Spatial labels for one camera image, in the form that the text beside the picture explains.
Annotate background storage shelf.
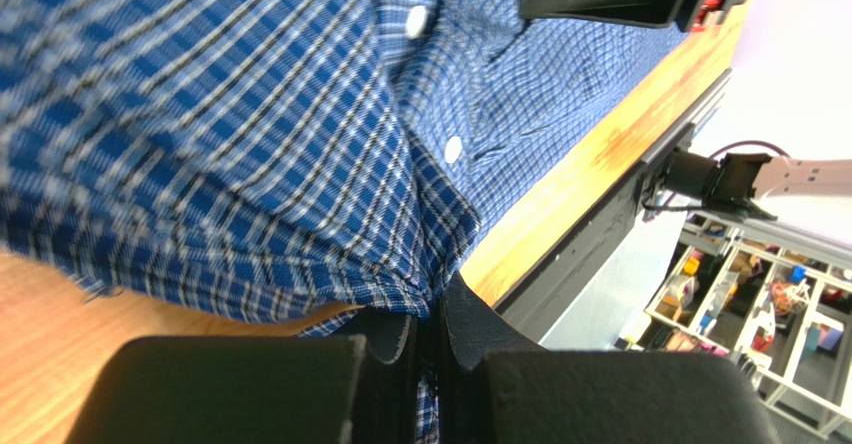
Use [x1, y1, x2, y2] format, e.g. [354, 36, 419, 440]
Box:
[616, 213, 851, 443]

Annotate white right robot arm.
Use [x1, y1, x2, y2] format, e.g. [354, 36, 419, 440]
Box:
[520, 0, 851, 222]

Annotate aluminium rail frame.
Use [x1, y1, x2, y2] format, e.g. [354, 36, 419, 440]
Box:
[495, 69, 732, 350]

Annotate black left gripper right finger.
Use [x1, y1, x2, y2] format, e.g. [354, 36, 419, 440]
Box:
[435, 275, 778, 443]

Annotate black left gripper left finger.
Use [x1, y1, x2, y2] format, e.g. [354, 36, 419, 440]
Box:
[68, 311, 418, 443]

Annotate blue checked long sleeve shirt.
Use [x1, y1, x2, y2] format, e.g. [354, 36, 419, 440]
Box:
[0, 0, 690, 444]

